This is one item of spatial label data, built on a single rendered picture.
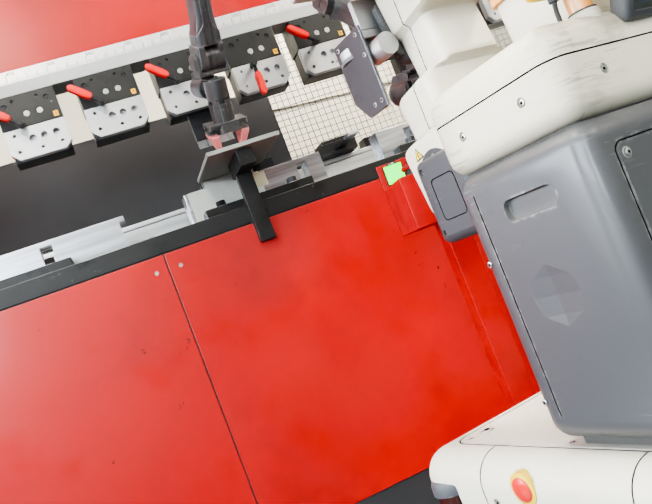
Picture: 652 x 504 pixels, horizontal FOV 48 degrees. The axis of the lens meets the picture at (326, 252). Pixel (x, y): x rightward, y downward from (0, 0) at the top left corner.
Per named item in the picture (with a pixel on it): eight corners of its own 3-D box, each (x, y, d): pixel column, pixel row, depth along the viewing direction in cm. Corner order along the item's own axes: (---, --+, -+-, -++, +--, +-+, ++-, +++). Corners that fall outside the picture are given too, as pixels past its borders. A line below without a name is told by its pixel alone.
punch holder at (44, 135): (13, 162, 179) (-10, 100, 180) (18, 171, 187) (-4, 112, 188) (74, 144, 183) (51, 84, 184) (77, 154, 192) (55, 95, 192)
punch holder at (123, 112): (94, 138, 185) (71, 78, 186) (96, 148, 193) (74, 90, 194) (151, 122, 189) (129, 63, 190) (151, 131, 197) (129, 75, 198)
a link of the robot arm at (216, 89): (206, 78, 175) (227, 72, 178) (195, 77, 181) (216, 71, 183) (214, 106, 178) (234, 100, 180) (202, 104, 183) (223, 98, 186)
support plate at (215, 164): (207, 156, 167) (206, 152, 168) (198, 183, 193) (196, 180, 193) (279, 134, 173) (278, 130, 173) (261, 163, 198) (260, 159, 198)
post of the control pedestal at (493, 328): (530, 444, 164) (441, 220, 167) (520, 440, 170) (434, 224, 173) (553, 434, 165) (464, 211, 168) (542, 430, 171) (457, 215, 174)
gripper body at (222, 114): (203, 131, 185) (195, 102, 182) (241, 120, 188) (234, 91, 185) (210, 134, 180) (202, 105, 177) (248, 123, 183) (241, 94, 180)
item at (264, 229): (268, 235, 170) (235, 150, 171) (258, 245, 184) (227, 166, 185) (283, 230, 172) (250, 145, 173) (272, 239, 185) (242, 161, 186)
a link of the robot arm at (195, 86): (192, 55, 173) (224, 47, 177) (174, 54, 182) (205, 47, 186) (204, 105, 178) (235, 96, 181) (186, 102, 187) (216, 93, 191)
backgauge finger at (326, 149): (336, 143, 209) (330, 127, 209) (315, 166, 234) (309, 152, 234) (373, 131, 213) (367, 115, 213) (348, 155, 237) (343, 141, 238)
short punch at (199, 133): (200, 148, 195) (187, 115, 195) (199, 150, 197) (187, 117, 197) (235, 137, 198) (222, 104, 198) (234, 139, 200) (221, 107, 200)
